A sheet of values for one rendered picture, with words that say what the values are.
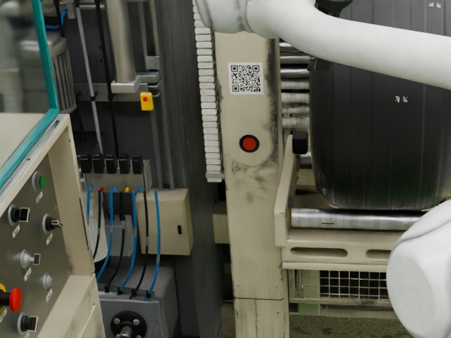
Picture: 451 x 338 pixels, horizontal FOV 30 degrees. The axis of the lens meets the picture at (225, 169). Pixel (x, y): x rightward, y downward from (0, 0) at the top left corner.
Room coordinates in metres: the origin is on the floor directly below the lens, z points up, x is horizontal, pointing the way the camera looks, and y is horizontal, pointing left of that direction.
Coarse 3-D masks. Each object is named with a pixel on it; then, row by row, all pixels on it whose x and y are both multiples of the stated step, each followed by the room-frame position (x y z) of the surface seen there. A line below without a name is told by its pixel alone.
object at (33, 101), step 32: (0, 0) 1.34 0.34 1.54; (32, 0) 1.47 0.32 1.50; (0, 32) 1.32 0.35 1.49; (32, 32) 1.45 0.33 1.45; (0, 64) 1.30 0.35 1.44; (32, 64) 1.42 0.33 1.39; (0, 96) 1.28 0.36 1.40; (32, 96) 1.40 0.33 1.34; (0, 128) 1.25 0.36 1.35; (32, 128) 1.37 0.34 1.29; (0, 160) 1.23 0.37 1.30
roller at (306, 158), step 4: (308, 152) 1.92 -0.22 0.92; (304, 156) 1.90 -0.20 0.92; (308, 156) 1.90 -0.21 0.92; (300, 160) 1.90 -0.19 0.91; (304, 160) 1.90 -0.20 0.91; (308, 160) 1.90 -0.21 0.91; (300, 164) 1.90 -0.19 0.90; (304, 164) 1.90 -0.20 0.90; (308, 164) 1.89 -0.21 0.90; (304, 168) 1.90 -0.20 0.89; (308, 168) 1.90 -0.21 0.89; (312, 168) 1.90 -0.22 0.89
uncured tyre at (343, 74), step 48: (384, 0) 1.58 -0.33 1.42; (336, 96) 1.49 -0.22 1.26; (384, 96) 1.47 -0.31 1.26; (432, 96) 1.46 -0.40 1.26; (336, 144) 1.48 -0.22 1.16; (384, 144) 1.46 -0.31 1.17; (432, 144) 1.45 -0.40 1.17; (336, 192) 1.53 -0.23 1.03; (384, 192) 1.50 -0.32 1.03; (432, 192) 1.49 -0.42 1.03
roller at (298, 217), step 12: (300, 216) 1.62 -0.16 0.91; (312, 216) 1.62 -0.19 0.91; (324, 216) 1.61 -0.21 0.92; (336, 216) 1.61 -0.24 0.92; (348, 216) 1.61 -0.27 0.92; (360, 216) 1.60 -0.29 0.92; (372, 216) 1.60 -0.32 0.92; (384, 216) 1.59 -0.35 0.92; (396, 216) 1.59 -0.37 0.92; (408, 216) 1.58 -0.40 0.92; (420, 216) 1.58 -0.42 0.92; (336, 228) 1.61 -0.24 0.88; (348, 228) 1.60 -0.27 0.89; (360, 228) 1.60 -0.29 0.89; (372, 228) 1.59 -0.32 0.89; (384, 228) 1.59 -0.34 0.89; (396, 228) 1.58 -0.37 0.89; (408, 228) 1.58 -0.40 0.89
